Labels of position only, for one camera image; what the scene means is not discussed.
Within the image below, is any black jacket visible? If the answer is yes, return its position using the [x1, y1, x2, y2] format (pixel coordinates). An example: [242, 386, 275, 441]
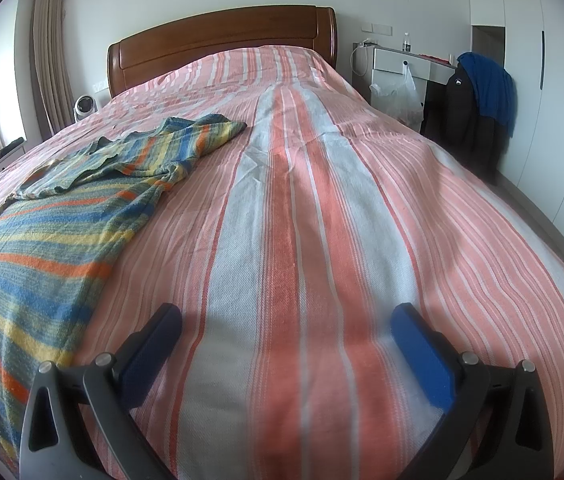
[421, 67, 507, 183]

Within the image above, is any brown curtain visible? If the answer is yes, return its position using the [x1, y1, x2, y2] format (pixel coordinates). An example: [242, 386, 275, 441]
[29, 0, 75, 136]

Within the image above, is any white cable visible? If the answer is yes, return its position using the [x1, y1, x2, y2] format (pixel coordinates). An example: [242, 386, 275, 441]
[352, 37, 377, 77]

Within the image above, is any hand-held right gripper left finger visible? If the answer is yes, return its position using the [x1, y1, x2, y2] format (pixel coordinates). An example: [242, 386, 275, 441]
[19, 302, 183, 480]

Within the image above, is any brown wooden headboard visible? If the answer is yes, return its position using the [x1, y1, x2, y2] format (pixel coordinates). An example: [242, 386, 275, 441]
[107, 5, 337, 98]

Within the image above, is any blue garment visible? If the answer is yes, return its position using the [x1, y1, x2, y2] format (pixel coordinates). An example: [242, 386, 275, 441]
[456, 51, 517, 138]

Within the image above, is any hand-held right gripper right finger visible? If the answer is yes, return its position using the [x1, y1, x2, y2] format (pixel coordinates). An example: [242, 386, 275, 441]
[391, 302, 555, 480]

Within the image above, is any small white fan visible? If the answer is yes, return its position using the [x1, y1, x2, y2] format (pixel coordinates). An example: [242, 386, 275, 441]
[73, 95, 95, 122]

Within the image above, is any clear plastic bag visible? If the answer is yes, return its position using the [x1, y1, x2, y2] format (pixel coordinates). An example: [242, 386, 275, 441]
[369, 62, 421, 128]

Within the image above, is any white wardrobe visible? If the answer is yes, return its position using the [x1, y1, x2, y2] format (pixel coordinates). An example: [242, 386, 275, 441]
[464, 0, 564, 271]

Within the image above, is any multicolour striped knit sweater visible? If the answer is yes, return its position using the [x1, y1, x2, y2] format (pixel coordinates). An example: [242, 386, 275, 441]
[0, 114, 247, 471]

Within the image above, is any pink striped bed blanket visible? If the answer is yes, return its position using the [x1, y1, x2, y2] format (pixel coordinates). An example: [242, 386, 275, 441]
[0, 45, 564, 480]

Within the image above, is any white desk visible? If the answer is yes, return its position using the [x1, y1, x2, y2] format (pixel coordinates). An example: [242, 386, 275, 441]
[352, 42, 457, 126]

